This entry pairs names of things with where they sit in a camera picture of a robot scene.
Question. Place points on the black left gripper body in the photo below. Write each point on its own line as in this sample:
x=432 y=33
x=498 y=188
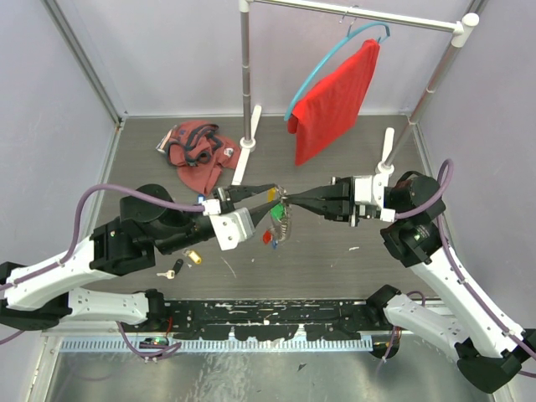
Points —
x=221 y=196

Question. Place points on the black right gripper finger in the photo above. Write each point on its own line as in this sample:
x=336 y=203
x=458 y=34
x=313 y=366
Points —
x=329 y=210
x=322 y=193

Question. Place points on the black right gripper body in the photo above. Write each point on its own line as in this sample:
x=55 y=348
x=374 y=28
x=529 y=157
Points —
x=354 y=212

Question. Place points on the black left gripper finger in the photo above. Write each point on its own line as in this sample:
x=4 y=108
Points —
x=242 y=192
x=259 y=212

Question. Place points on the yellow handled metal keyring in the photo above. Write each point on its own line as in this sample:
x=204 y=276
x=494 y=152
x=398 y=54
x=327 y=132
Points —
x=280 y=229

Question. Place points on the green tagged single key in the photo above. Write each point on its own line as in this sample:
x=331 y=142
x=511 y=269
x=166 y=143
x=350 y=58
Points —
x=278 y=212

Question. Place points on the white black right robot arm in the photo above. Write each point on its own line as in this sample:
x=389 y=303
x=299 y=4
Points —
x=487 y=346

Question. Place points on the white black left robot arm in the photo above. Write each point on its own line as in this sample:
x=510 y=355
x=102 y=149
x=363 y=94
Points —
x=43 y=295

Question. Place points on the red key tag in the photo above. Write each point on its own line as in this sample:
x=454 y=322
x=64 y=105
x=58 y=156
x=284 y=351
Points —
x=267 y=237

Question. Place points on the maroon crumpled garment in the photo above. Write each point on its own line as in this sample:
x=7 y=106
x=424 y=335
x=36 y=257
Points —
x=199 y=154

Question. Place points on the yellow tagged key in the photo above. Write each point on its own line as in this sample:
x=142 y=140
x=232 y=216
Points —
x=193 y=255

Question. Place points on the red hanging cloth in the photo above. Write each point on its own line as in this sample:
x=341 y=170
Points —
x=331 y=107

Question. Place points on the black tagged key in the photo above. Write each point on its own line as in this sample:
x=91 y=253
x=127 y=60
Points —
x=171 y=273

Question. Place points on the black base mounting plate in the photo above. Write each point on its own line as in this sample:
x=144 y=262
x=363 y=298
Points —
x=263 y=320

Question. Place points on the teal clothes hanger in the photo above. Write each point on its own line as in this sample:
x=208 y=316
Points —
x=350 y=34

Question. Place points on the white metal clothes rack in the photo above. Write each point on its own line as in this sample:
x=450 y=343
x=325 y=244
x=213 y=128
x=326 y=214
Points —
x=460 y=33

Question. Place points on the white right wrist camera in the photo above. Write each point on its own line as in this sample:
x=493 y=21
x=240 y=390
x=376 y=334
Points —
x=369 y=197

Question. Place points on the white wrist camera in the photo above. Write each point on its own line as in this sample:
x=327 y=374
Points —
x=369 y=197
x=230 y=228

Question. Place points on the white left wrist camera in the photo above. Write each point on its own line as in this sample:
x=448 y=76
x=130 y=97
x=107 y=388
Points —
x=230 y=228

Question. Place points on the grey slotted cable duct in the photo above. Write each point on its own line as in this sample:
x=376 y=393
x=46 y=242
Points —
x=298 y=344

